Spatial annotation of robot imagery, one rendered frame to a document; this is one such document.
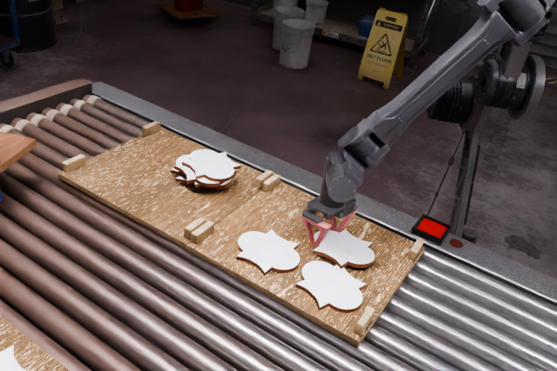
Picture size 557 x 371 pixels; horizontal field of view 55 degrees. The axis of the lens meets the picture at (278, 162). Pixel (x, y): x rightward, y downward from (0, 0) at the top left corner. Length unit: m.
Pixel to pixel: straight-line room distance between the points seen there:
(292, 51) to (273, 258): 3.76
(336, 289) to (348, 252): 0.11
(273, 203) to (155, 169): 0.32
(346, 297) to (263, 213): 0.31
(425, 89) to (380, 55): 3.65
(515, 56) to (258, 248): 0.96
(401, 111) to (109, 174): 0.73
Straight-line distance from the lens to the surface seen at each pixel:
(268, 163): 1.51
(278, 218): 1.27
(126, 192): 1.33
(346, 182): 1.04
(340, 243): 1.20
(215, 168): 1.33
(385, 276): 1.18
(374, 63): 4.74
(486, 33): 1.08
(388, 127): 1.08
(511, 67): 1.73
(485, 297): 1.25
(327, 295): 1.08
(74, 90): 1.84
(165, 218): 1.25
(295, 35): 4.74
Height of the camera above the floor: 1.69
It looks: 30 degrees down
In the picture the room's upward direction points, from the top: 8 degrees clockwise
